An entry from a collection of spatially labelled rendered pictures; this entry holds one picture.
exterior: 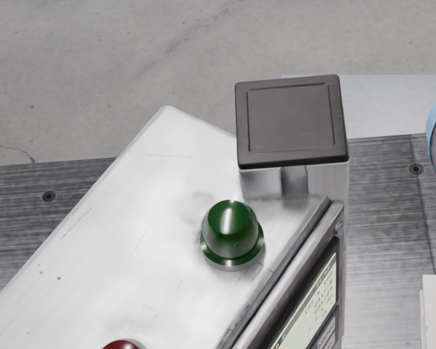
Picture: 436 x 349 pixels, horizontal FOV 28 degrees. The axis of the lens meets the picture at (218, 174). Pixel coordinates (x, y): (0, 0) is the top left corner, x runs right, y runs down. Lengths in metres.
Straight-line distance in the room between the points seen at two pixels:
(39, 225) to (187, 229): 0.83
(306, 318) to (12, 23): 2.39
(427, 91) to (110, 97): 1.32
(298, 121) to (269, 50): 2.11
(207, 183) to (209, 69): 2.07
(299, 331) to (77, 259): 0.10
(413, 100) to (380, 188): 0.16
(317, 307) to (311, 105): 0.09
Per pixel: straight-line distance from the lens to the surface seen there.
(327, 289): 0.39
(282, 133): 0.36
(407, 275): 1.09
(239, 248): 0.34
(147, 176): 0.38
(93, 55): 2.55
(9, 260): 1.17
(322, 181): 0.36
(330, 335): 0.45
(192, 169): 0.38
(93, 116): 2.39
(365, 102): 1.24
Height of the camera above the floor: 1.78
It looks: 54 degrees down
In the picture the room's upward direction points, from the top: 10 degrees counter-clockwise
